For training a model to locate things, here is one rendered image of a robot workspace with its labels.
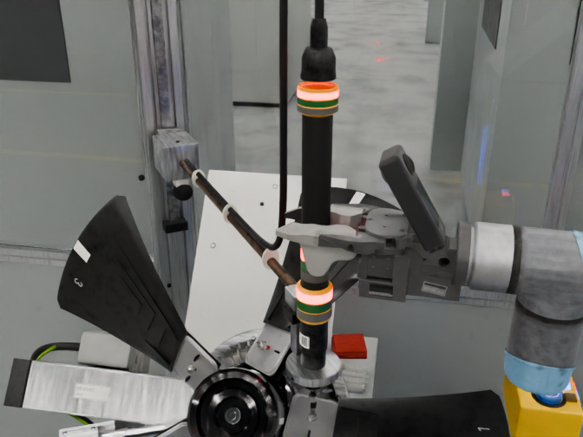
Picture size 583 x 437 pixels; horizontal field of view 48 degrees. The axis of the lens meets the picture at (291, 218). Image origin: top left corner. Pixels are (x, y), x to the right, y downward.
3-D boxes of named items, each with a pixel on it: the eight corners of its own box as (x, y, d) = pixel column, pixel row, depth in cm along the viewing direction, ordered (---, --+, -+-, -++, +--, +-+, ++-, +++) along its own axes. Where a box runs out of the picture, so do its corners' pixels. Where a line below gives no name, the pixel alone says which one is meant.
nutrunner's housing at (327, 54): (292, 381, 85) (293, 16, 66) (319, 372, 86) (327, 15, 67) (305, 399, 82) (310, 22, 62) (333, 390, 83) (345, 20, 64)
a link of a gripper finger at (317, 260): (273, 280, 73) (356, 283, 72) (273, 233, 70) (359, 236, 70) (275, 267, 75) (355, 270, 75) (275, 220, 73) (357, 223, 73)
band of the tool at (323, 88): (291, 110, 70) (291, 83, 68) (326, 106, 71) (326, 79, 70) (308, 120, 66) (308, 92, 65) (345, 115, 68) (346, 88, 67)
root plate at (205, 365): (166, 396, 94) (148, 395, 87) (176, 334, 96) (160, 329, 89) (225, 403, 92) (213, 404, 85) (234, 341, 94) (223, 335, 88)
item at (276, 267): (179, 166, 127) (179, 159, 126) (186, 166, 127) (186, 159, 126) (296, 301, 82) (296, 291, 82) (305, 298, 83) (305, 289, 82)
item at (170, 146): (153, 169, 135) (150, 129, 132) (186, 164, 138) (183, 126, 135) (167, 185, 127) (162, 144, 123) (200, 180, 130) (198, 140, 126)
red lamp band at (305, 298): (290, 290, 79) (290, 282, 79) (322, 283, 81) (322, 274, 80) (305, 308, 76) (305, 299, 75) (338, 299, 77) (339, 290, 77)
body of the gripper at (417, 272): (351, 296, 73) (461, 311, 71) (356, 228, 69) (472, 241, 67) (360, 264, 80) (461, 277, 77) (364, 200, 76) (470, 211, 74)
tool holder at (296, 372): (271, 353, 86) (269, 290, 82) (317, 340, 89) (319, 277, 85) (299, 394, 79) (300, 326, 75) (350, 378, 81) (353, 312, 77)
